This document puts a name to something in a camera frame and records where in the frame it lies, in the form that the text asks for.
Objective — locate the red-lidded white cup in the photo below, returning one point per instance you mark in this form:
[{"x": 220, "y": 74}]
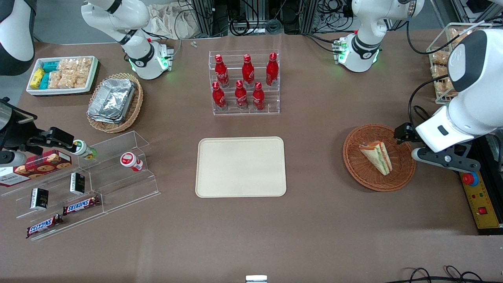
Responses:
[{"x": 131, "y": 161}]

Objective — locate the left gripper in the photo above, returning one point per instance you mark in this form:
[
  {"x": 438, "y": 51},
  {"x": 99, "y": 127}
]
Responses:
[{"x": 406, "y": 133}]

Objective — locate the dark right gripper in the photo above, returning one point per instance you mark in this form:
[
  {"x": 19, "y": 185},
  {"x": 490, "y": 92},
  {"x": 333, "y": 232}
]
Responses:
[{"x": 20, "y": 133}]

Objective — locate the red cookie box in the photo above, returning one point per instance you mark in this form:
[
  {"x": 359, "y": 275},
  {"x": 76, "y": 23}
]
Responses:
[{"x": 39, "y": 167}]

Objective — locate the green-labelled white cup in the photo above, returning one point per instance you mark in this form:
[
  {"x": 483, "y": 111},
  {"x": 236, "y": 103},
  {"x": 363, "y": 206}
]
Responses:
[{"x": 83, "y": 149}]

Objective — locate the yellow control box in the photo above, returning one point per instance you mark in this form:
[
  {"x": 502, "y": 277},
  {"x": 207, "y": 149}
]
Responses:
[{"x": 485, "y": 196}]

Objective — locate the bagged fried snack pack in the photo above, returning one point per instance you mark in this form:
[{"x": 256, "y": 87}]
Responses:
[
  {"x": 458, "y": 35},
  {"x": 441, "y": 72},
  {"x": 448, "y": 88},
  {"x": 440, "y": 58}
]

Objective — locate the triangle sandwich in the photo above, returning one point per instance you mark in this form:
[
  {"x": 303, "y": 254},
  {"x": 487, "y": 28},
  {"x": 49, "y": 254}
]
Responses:
[{"x": 378, "y": 156}]

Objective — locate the aluminium frame post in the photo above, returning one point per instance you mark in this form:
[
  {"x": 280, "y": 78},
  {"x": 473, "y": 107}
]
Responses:
[{"x": 206, "y": 17}]

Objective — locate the yellow snack pack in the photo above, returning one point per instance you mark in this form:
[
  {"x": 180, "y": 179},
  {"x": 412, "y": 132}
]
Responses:
[{"x": 37, "y": 78}]

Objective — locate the clear acrylic stepped shelf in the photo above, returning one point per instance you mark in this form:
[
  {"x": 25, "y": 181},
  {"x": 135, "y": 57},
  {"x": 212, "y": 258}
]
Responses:
[{"x": 118, "y": 184}]

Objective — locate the black table-top appliance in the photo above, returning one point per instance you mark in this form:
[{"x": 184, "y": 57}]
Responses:
[{"x": 491, "y": 157}]

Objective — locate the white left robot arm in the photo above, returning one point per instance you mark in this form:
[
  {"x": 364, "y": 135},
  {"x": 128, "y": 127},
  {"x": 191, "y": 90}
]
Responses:
[{"x": 479, "y": 86}]

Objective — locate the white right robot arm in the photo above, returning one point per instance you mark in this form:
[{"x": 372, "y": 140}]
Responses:
[{"x": 137, "y": 51}]

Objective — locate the teal snack pack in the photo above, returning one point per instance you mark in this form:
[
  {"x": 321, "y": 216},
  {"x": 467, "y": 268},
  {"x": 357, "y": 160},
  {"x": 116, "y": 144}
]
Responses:
[
  {"x": 44, "y": 81},
  {"x": 51, "y": 66}
]

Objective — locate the red cola bottle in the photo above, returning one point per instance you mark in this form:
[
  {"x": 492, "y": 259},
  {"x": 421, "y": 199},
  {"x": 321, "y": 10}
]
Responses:
[
  {"x": 221, "y": 72},
  {"x": 218, "y": 98},
  {"x": 241, "y": 96},
  {"x": 258, "y": 98},
  {"x": 272, "y": 70},
  {"x": 247, "y": 72}
]

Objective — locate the stack of foil trays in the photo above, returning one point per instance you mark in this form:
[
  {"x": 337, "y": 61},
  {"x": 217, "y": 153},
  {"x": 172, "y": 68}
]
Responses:
[{"x": 112, "y": 100}]

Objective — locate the small black box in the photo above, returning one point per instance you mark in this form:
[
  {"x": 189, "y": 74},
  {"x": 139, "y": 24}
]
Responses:
[
  {"x": 39, "y": 198},
  {"x": 77, "y": 183}
]

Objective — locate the red emergency stop button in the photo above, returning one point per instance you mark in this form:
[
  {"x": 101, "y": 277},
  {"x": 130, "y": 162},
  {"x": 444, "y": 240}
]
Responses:
[{"x": 470, "y": 179}]

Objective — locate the clear rice cracker pack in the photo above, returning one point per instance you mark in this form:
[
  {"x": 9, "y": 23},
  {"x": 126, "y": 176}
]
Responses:
[
  {"x": 72, "y": 80},
  {"x": 67, "y": 65},
  {"x": 55, "y": 79},
  {"x": 84, "y": 66}
]

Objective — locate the beige plastic tray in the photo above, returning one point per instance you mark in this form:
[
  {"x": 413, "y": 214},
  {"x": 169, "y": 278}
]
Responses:
[{"x": 240, "y": 167}]

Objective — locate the Snickers chocolate bar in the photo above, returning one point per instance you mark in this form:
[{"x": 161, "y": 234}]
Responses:
[
  {"x": 42, "y": 225},
  {"x": 81, "y": 204}
]

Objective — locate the clear acrylic bottle rack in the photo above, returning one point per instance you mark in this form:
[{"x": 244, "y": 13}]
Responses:
[{"x": 271, "y": 100}]

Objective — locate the oval light wicker basket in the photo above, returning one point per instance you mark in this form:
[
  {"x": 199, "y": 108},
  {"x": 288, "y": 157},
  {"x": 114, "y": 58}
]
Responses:
[{"x": 135, "y": 104}]

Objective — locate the round brown wicker basket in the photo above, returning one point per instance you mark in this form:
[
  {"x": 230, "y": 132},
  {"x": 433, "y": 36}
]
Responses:
[{"x": 365, "y": 173}]

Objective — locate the white rectangular snack bin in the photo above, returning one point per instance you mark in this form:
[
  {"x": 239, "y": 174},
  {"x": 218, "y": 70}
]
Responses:
[{"x": 92, "y": 78}]

